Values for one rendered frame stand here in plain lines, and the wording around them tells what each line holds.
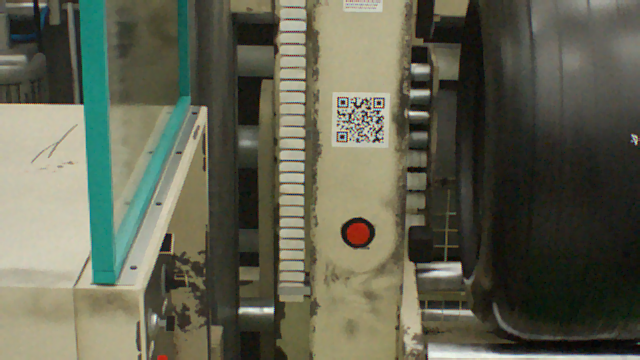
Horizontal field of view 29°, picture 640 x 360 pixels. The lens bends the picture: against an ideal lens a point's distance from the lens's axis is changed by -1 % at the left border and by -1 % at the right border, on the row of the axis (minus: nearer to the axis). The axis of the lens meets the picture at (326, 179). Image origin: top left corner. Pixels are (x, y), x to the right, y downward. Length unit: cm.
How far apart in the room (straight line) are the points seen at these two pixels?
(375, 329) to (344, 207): 19
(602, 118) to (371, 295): 44
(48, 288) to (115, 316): 6
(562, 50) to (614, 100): 9
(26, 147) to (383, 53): 49
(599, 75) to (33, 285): 76
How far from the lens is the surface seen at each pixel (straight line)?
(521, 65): 154
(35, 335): 108
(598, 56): 154
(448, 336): 203
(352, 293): 176
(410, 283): 185
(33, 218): 121
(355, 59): 165
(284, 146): 169
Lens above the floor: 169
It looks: 19 degrees down
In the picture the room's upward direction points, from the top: 1 degrees clockwise
